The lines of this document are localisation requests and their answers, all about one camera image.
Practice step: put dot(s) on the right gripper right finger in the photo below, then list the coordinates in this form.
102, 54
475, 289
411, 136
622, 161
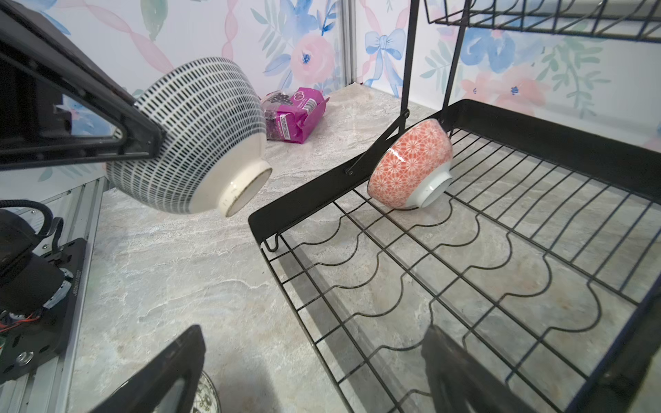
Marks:
459, 383

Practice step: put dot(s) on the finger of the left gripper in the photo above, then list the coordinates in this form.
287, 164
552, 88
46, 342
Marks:
57, 106

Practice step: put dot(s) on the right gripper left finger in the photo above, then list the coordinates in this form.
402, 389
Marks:
168, 383

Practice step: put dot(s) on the dark blue striped bowl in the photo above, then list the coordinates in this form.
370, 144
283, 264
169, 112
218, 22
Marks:
211, 157

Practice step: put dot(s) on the red patterned bowl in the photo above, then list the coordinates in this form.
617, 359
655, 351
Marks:
415, 170

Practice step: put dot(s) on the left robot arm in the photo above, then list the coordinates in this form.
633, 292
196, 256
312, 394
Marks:
57, 108

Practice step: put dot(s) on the black two-tier dish rack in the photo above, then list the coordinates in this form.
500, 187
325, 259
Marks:
542, 257

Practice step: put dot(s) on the grey floral patterned bowl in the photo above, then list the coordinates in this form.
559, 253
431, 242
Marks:
206, 398

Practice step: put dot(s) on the purple snack bag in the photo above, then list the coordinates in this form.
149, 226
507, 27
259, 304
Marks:
292, 117

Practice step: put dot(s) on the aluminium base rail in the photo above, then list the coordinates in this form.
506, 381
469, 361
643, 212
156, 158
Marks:
42, 302

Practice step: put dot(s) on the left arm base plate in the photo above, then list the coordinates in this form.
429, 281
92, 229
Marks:
33, 344

